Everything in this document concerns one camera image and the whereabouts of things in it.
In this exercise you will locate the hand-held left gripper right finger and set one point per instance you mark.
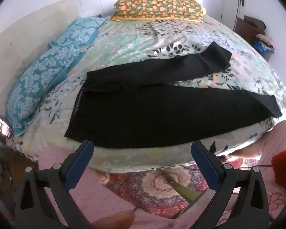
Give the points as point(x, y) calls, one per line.
point(205, 164)

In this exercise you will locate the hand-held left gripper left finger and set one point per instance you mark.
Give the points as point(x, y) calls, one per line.
point(78, 164)

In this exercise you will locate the black pants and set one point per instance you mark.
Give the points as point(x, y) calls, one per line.
point(145, 114)

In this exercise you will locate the pink dotted cloth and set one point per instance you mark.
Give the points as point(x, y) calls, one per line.
point(95, 202)

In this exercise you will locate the patterned red rug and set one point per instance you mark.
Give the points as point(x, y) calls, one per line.
point(152, 186)

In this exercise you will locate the person's bare foot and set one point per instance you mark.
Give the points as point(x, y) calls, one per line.
point(116, 219)

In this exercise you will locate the wooden nightstand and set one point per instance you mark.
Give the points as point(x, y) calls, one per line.
point(7, 171)

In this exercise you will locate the red fuzzy cloth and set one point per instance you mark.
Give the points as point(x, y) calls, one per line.
point(284, 169)

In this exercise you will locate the smartphone with lit screen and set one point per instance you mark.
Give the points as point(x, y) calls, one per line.
point(2, 125)

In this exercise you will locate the large teal floral pillow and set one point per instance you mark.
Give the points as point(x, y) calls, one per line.
point(35, 81)

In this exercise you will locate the small teal floral pillow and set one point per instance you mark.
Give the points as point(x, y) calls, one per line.
point(82, 29)

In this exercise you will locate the floral bedspread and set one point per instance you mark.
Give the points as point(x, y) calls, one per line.
point(133, 40)

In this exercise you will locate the stack of folded clothes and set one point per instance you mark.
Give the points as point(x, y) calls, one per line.
point(264, 41)

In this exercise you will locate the brown wooden cabinet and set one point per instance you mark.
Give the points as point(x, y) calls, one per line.
point(249, 32)

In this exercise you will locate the beige padded headboard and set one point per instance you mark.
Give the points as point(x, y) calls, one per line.
point(21, 35)

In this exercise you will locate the white door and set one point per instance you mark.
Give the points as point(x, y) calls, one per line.
point(231, 2)

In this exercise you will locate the orange floral pillow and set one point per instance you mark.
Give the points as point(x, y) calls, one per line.
point(157, 6)

